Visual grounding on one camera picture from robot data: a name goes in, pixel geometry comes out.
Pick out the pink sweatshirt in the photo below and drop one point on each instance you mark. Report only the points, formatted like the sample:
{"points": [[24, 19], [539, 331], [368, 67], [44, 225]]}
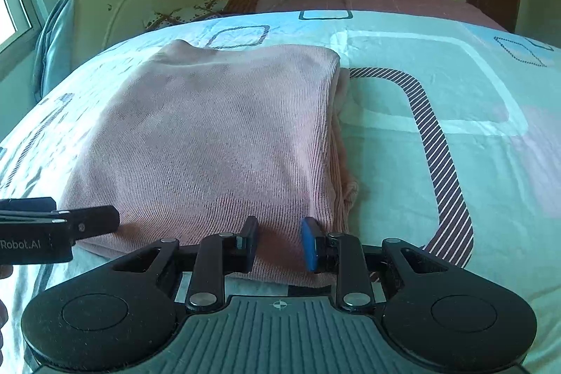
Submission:
{"points": [[210, 146]]}

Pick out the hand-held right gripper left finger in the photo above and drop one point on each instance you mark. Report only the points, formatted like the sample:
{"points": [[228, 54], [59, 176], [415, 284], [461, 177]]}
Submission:
{"points": [[247, 242]]}

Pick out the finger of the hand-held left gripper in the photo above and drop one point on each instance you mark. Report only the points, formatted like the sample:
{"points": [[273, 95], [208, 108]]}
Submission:
{"points": [[90, 220]]}

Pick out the patterned white pillow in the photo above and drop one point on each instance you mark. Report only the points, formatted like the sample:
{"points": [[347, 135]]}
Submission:
{"points": [[193, 10]]}

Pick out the patterned light blue bed sheet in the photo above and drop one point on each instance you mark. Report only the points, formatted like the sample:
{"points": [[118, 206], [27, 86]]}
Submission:
{"points": [[460, 137]]}

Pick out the blue curtain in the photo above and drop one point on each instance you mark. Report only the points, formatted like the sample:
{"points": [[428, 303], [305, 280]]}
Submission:
{"points": [[61, 6]]}

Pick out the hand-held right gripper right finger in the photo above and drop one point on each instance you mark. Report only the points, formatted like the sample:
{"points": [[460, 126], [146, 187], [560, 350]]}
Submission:
{"points": [[312, 244]]}

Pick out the brown cushion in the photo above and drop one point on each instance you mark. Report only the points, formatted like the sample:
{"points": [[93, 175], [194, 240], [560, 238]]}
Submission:
{"points": [[241, 1]]}

